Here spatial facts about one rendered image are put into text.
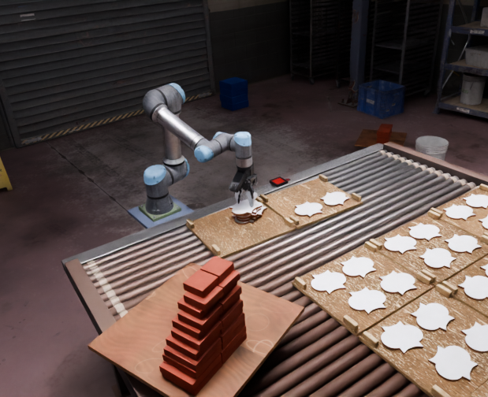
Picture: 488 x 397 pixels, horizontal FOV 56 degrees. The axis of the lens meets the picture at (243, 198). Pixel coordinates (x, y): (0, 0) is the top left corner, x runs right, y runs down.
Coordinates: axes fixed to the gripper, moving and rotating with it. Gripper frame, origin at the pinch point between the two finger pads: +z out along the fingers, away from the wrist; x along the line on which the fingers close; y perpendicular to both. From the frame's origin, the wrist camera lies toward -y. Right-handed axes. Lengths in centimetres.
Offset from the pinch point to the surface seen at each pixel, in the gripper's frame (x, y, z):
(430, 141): -26, 291, 70
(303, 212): -23.0, 16.9, 7.1
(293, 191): -8.0, 35.6, 8.3
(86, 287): 27, -75, 7
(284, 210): -13.0, 15.8, 8.3
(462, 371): -107, -44, 7
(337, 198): -32.2, 36.8, 7.1
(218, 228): 6.8, -12.8, 8.3
